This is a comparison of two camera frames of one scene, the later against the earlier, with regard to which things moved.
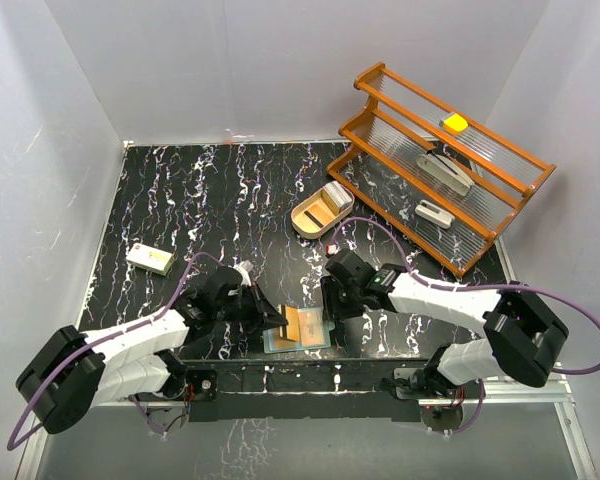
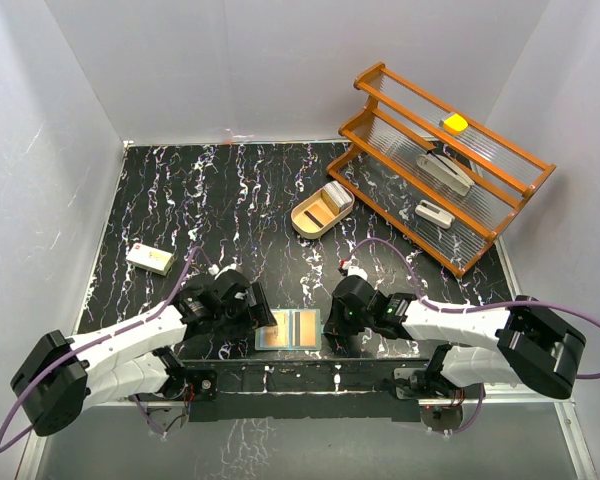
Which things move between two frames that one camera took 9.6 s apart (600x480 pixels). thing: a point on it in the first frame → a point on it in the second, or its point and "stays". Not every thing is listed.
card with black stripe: x=309 y=215 stays
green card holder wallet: x=307 y=329 stays
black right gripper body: x=343 y=302 → x=353 y=322
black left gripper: x=260 y=305 stays
